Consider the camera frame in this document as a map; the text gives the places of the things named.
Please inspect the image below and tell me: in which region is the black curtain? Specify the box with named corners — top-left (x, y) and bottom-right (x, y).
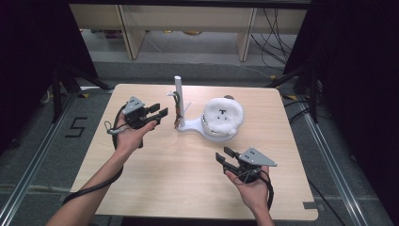
top-left (0, 0), bottom-right (100, 154)
top-left (283, 0), bottom-right (399, 226)

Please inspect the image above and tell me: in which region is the beige wooden desk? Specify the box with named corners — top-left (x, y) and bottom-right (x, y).
top-left (69, 4), bottom-right (309, 62)

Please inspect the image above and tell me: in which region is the grey tape strip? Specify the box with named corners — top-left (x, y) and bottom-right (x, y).
top-left (302, 201), bottom-right (326, 211)

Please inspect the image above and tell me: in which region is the black floor cable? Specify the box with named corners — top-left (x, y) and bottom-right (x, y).
top-left (306, 178), bottom-right (341, 226)

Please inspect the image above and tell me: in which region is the white key stand with tray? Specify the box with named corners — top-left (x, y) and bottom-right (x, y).
top-left (167, 74), bottom-right (240, 144)

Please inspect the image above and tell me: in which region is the bundle of black cables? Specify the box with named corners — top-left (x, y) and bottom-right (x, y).
top-left (249, 8), bottom-right (298, 71)

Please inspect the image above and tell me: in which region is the white plush toy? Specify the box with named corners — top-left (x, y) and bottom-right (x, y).
top-left (202, 97), bottom-right (246, 137)

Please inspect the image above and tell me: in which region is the black metal stand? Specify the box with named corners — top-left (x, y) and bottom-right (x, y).
top-left (265, 60), bottom-right (320, 124)
top-left (51, 60), bottom-right (111, 124)

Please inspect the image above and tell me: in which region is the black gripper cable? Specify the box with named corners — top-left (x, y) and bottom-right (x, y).
top-left (257, 170), bottom-right (275, 211)
top-left (61, 103), bottom-right (127, 205)

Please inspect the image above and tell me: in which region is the person's left hand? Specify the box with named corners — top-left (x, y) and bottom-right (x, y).
top-left (115, 113), bottom-right (158, 158)

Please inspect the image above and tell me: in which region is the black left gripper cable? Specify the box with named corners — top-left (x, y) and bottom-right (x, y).
top-left (61, 103), bottom-right (127, 205)

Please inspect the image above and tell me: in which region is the white floor cable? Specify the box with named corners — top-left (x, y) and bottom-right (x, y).
top-left (231, 62), bottom-right (275, 80)

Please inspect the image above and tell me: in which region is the silver bowl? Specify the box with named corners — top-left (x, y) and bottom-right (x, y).
top-left (200, 113), bottom-right (234, 138)

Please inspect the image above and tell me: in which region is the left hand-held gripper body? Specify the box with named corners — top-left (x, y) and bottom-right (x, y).
top-left (121, 96), bottom-right (152, 130)

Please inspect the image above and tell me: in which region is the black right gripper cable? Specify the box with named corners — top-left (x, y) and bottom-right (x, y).
top-left (257, 170), bottom-right (275, 211)

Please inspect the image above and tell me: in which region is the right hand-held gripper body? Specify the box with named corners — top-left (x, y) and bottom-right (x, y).
top-left (223, 147), bottom-right (279, 185)

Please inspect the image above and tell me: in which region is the aluminium floor rail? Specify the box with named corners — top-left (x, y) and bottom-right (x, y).
top-left (0, 90), bottom-right (79, 226)
top-left (296, 99), bottom-right (369, 226)

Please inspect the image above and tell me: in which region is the person's right hand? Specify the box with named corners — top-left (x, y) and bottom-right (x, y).
top-left (224, 165), bottom-right (271, 215)

